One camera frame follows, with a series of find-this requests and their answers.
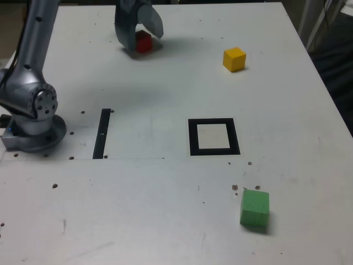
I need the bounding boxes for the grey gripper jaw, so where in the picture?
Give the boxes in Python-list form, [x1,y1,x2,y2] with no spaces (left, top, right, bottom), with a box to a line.
[114,0,142,53]
[137,4,164,39]

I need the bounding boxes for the red cube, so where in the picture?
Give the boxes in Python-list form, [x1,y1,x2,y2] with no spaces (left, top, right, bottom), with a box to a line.
[135,30,153,54]

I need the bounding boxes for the yellow cube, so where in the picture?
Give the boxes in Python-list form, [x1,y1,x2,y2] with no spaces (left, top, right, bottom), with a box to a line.
[222,46,247,73]

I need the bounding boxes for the green cube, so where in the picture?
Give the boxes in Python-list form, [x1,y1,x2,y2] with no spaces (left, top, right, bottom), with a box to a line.
[239,189,270,230]

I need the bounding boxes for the black tape square outline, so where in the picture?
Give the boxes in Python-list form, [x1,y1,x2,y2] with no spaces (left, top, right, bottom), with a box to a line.
[188,118,241,157]

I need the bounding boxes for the black tape strip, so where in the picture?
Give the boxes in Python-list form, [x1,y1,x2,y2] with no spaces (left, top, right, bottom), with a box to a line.
[92,108,111,160]

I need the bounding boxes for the white metal frame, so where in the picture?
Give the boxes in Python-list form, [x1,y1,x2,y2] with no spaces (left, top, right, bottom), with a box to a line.
[296,0,353,53]

